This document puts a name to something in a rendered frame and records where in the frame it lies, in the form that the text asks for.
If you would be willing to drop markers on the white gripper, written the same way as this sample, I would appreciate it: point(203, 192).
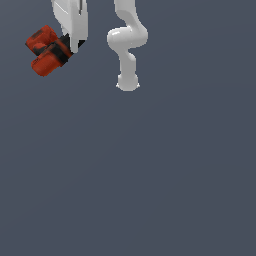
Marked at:
point(71, 20)

